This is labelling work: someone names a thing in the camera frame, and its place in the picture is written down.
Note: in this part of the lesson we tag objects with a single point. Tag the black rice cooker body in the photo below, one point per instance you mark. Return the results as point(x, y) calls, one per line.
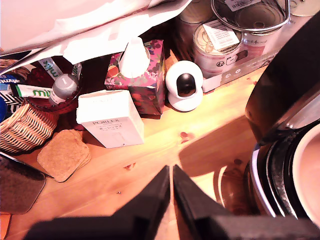
point(275, 175)

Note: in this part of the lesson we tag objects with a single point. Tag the rice cooker inner pot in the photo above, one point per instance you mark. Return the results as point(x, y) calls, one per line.
point(312, 170)

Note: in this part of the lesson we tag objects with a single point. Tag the cork coaster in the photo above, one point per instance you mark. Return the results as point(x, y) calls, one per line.
point(61, 156)
point(86, 146)

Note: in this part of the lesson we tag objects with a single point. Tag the white Porlex box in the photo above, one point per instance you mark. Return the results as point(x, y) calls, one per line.
point(112, 117)

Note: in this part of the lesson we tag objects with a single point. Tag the floral tissue box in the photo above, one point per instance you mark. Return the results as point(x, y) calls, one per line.
point(147, 95)

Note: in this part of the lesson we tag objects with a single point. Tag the white cardboard tray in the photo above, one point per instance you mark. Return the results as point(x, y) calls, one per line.
point(212, 83)

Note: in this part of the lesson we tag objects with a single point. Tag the dark grey flat pad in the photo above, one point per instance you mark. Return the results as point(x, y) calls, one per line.
point(20, 185)

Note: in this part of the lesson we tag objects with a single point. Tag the grey capped small bottle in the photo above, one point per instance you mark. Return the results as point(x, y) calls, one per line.
point(63, 87)

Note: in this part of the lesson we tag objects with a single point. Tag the white tissue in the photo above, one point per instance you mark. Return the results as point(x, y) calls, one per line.
point(133, 57)

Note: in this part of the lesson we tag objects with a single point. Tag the wicker basket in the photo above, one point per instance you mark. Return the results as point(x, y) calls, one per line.
point(25, 127)

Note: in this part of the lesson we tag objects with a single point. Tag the white tube green print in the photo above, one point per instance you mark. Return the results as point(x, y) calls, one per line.
point(51, 68)
point(77, 71)
point(32, 92)

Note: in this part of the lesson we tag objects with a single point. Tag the jar with pink label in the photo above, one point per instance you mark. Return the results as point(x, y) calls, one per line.
point(255, 47)

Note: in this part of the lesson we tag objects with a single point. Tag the red beaded bowl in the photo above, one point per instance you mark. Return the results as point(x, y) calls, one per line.
point(37, 77)

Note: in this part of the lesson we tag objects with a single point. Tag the black white chevron packet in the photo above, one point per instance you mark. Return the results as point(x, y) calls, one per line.
point(11, 98)

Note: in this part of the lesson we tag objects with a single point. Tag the blue ball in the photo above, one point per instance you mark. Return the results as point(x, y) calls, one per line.
point(2, 110)

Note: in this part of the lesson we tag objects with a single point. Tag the plain tin can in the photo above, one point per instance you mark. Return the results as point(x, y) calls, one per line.
point(195, 12)

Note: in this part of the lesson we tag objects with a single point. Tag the blue printed packet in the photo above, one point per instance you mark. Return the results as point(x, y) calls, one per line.
point(8, 82)

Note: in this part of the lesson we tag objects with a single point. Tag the pale jar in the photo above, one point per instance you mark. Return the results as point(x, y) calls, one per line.
point(305, 7)

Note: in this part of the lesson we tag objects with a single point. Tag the white round security camera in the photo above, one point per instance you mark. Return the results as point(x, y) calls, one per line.
point(183, 100)

